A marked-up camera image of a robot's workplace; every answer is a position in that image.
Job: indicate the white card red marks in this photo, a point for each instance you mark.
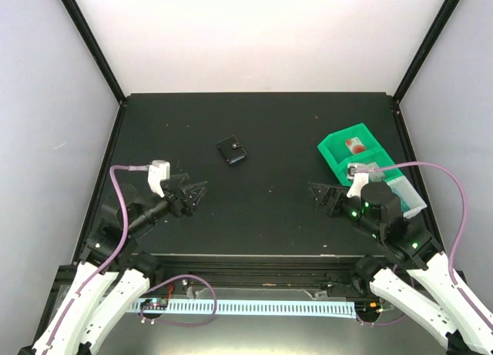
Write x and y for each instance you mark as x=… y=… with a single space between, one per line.
x=371 y=167

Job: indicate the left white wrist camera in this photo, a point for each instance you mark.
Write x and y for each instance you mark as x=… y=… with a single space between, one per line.
x=158 y=171

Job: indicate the white slotted cable duct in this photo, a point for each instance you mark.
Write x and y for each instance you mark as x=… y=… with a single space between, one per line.
x=334 y=309

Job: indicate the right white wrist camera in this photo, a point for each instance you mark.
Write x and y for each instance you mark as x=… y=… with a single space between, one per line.
x=358 y=174

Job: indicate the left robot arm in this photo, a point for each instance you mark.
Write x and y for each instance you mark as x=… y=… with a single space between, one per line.
x=111 y=275

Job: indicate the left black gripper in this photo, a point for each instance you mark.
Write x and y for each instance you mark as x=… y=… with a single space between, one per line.
x=178 y=208

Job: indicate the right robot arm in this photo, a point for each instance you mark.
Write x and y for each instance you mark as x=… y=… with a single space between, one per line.
x=449 y=311

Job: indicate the small electronics board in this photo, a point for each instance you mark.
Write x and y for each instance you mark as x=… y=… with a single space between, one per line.
x=154 y=304

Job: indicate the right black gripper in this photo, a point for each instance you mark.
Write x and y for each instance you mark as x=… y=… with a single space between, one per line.
x=335 y=210

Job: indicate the green two-compartment bin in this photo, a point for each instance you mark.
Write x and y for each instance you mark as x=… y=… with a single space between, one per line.
x=337 y=156

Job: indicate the teal card in clear bin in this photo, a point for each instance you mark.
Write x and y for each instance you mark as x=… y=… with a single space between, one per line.
x=406 y=200

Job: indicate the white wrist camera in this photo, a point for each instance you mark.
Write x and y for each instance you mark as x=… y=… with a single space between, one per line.
x=358 y=174
x=158 y=171

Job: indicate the black leather card holder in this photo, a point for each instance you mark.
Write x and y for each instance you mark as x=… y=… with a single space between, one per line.
x=232 y=150

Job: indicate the right black frame post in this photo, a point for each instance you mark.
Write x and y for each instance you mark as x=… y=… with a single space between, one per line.
x=432 y=35

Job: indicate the left black frame post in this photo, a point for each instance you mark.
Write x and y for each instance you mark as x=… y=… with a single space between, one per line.
x=84 y=30

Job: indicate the clear plastic bin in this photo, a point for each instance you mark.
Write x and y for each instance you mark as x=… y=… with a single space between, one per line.
x=418 y=203

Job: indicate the black aluminium rail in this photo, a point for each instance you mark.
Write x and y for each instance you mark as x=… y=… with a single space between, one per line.
x=325 y=272

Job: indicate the black frame post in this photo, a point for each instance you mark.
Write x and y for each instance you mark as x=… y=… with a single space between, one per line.
x=432 y=35
x=84 y=30

